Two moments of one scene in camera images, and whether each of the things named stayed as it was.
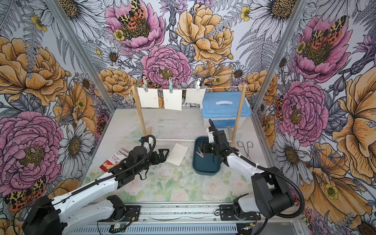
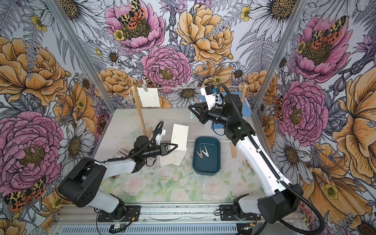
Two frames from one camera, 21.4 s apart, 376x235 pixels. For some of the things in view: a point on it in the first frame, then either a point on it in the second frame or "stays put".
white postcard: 177,154 stays put
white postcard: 149,99 stays put
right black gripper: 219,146 to 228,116
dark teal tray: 206,164 stays put
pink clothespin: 200,154 stays put
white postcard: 173,101 to 179,136
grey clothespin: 145,84 stays put
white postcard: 193,96 to 168,159
